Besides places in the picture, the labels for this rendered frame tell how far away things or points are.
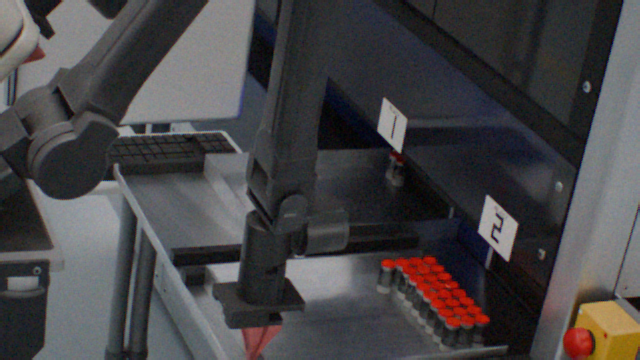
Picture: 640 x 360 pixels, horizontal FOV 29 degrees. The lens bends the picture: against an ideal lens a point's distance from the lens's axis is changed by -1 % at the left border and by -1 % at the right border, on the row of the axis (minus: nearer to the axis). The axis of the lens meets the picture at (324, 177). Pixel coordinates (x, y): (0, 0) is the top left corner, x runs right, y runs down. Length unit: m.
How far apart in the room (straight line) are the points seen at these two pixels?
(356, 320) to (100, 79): 0.64
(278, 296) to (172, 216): 0.45
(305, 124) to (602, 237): 0.43
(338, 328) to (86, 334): 1.58
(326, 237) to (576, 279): 0.33
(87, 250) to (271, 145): 2.22
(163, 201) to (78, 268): 1.54
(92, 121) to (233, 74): 1.21
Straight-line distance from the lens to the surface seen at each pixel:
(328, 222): 1.54
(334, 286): 1.84
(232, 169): 2.12
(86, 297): 3.40
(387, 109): 2.06
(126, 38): 1.26
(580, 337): 1.60
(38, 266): 1.49
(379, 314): 1.79
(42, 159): 1.27
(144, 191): 2.03
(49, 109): 1.31
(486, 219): 1.81
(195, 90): 2.45
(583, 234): 1.62
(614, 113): 1.56
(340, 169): 2.19
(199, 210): 1.99
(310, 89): 1.39
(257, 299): 1.54
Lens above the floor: 1.80
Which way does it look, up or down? 25 degrees down
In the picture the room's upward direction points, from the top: 10 degrees clockwise
